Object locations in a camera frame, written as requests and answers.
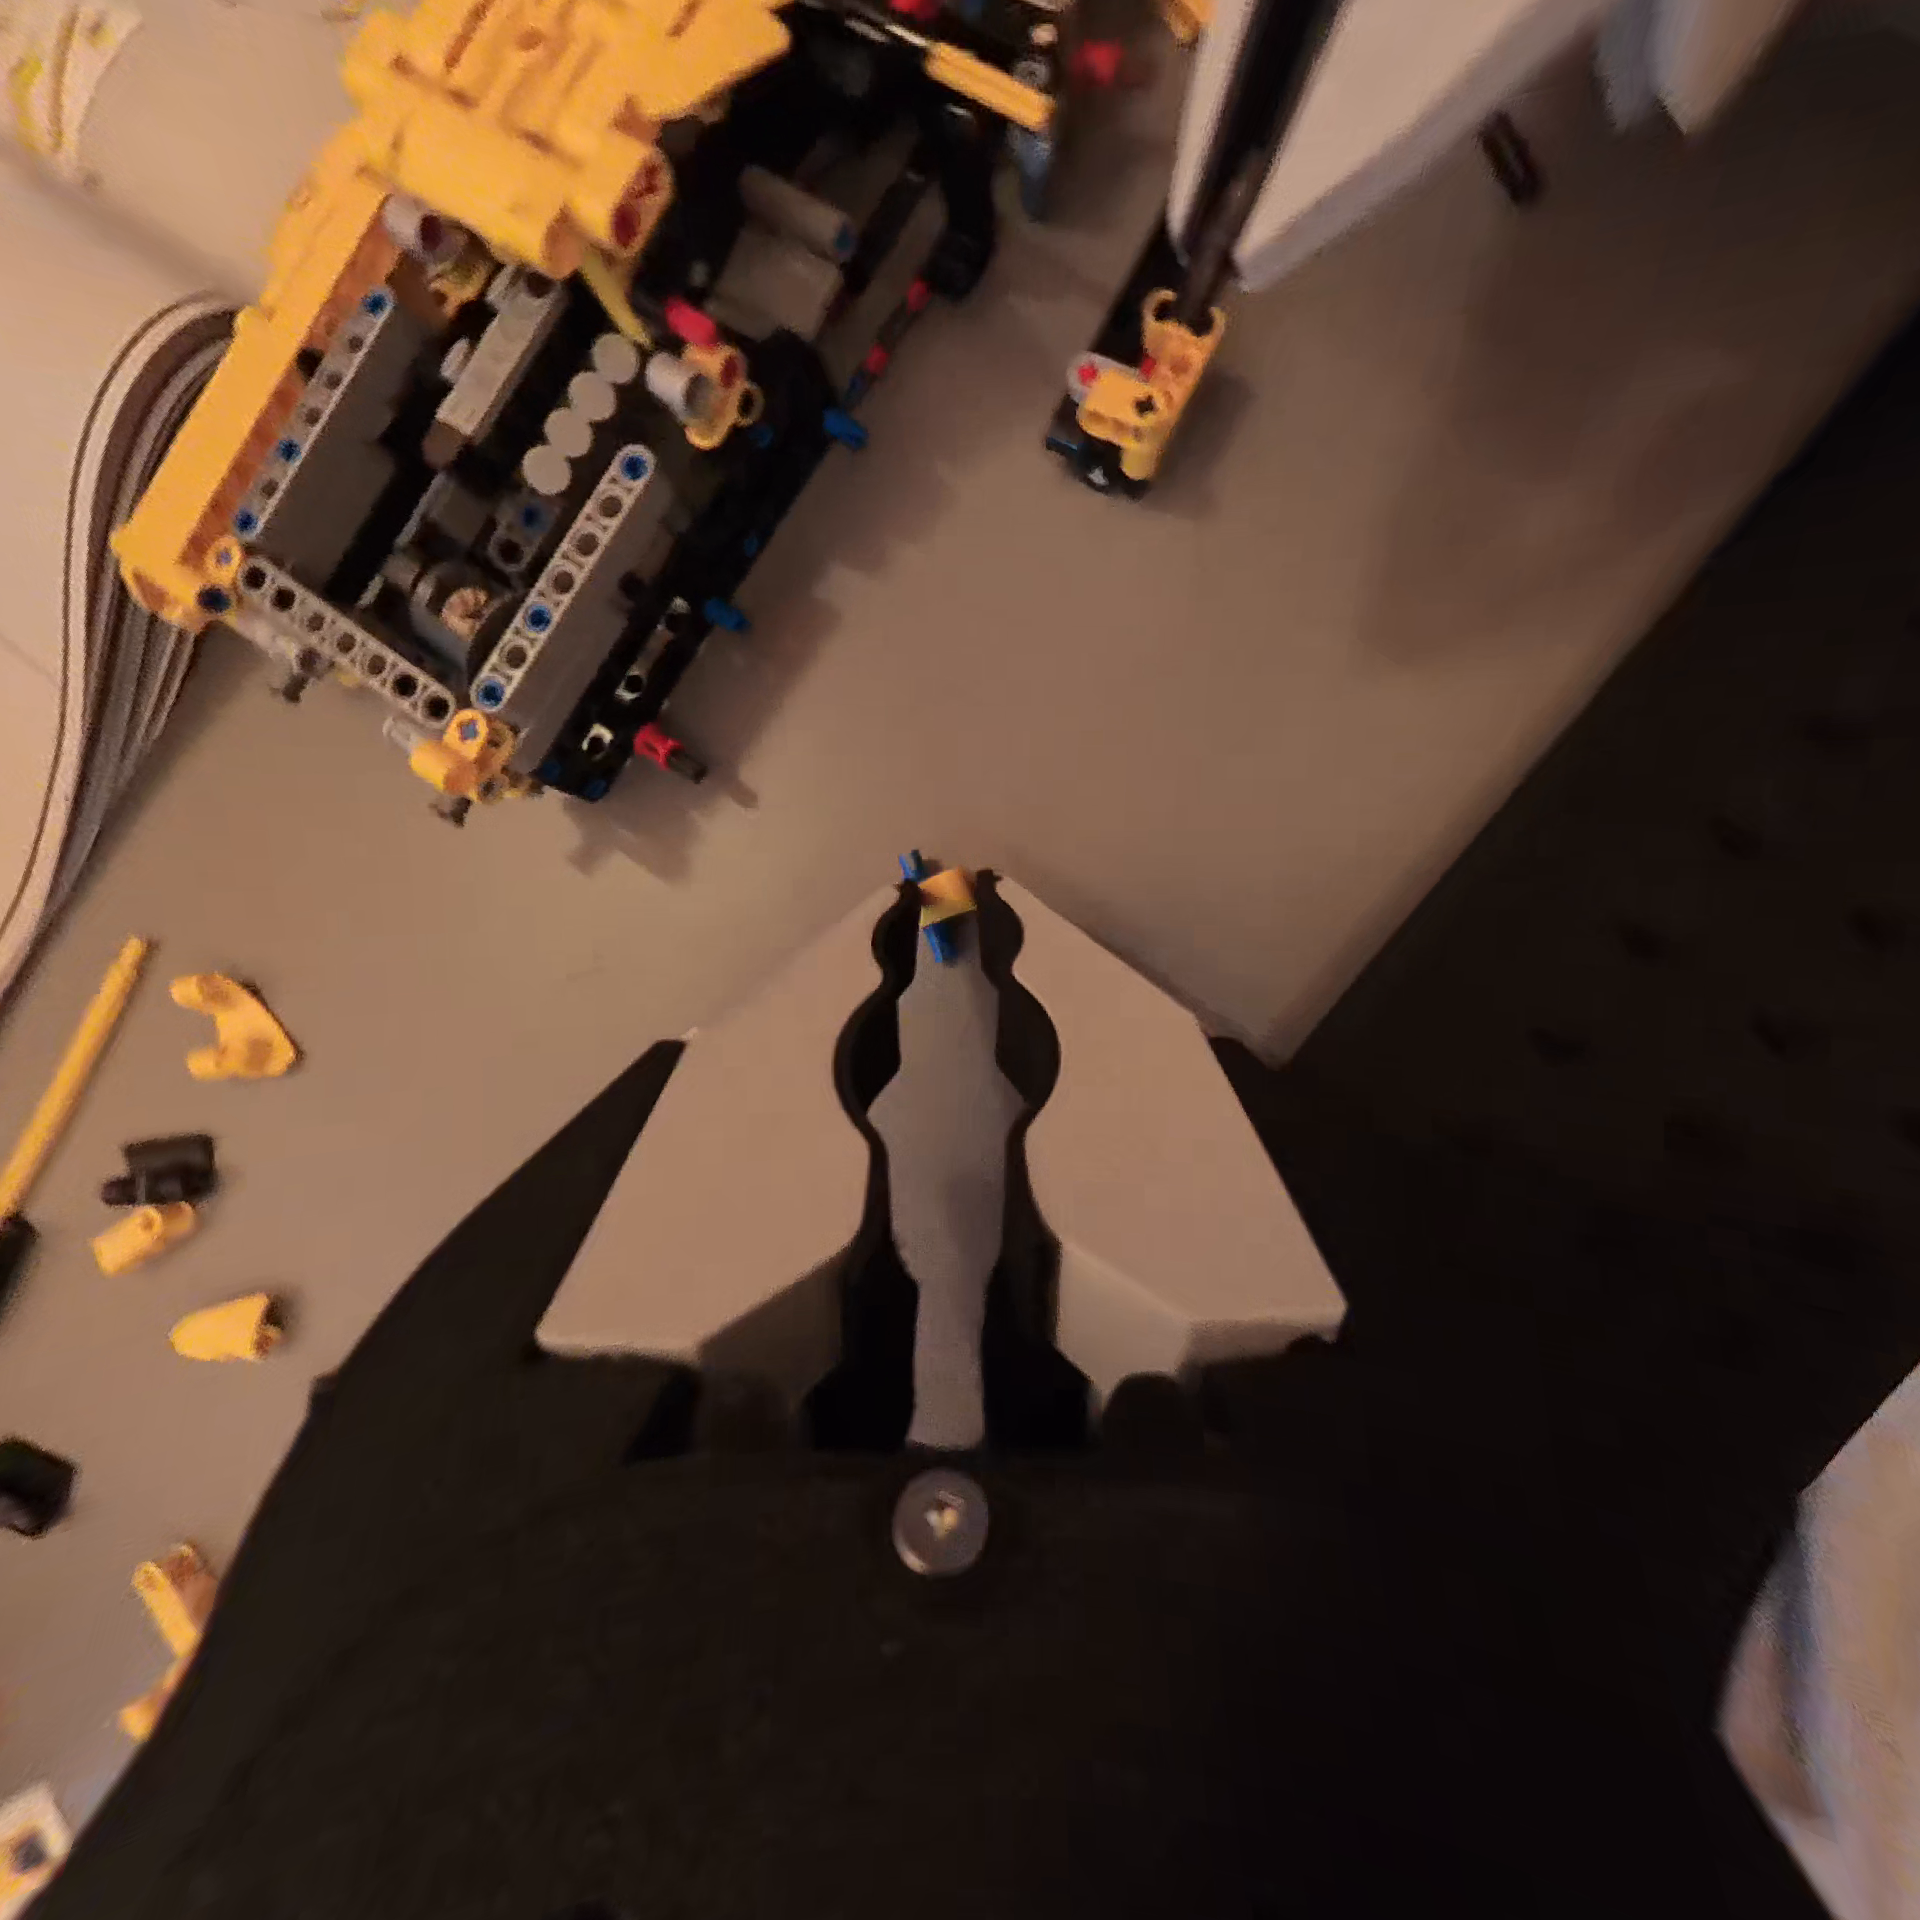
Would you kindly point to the small brick assembly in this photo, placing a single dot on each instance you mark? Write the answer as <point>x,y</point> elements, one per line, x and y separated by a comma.
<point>1140,405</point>

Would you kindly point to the yellow curved bar piece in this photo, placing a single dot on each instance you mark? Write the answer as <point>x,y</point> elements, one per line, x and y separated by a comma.
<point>173,1620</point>

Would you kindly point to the instruction booklet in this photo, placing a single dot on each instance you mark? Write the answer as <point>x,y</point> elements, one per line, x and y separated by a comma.
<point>91,375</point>

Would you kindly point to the thin yellow bar piece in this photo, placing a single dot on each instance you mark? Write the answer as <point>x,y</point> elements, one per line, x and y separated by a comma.
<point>76,1081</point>

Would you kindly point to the black pin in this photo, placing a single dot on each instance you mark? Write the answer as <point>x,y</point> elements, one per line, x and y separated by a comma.
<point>1508,158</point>

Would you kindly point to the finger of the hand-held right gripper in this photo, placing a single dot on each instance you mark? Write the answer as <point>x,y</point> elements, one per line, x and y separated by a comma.
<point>1426,121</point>
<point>1193,121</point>

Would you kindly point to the grey desk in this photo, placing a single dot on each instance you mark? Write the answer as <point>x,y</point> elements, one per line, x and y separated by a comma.
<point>1126,675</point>

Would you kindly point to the scattered yellow black pieces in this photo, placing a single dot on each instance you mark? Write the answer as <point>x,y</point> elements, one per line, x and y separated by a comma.
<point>226,1028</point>

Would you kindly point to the clear printed plastic bag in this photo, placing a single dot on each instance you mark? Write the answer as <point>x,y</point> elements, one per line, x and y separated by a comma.
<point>31,1830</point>

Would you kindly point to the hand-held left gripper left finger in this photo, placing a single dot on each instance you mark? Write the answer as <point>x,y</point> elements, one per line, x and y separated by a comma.
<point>691,1200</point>

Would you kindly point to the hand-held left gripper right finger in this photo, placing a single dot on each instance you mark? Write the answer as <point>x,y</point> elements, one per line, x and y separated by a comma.
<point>1186,1200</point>

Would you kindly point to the yellow toy car model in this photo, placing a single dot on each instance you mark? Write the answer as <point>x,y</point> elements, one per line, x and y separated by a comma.
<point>526,149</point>

